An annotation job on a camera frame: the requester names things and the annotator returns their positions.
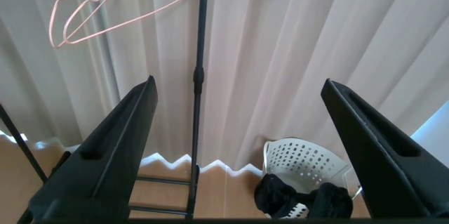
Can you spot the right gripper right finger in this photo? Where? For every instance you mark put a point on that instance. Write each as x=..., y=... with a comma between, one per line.
x=372, y=168

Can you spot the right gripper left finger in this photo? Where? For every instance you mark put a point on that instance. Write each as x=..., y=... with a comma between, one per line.
x=105, y=161

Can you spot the pink clothes hanger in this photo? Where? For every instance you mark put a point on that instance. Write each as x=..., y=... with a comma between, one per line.
x=90, y=14
x=135, y=18

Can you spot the white laundry basket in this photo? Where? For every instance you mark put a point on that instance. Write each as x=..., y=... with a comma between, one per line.
x=298, y=161

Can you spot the heap of clothes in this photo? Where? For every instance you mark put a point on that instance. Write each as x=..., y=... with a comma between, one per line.
x=277, y=196

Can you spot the black clothes rack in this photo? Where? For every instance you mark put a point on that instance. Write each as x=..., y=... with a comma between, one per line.
x=198, y=80

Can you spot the beige curtain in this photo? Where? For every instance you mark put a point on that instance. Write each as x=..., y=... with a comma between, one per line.
x=280, y=59

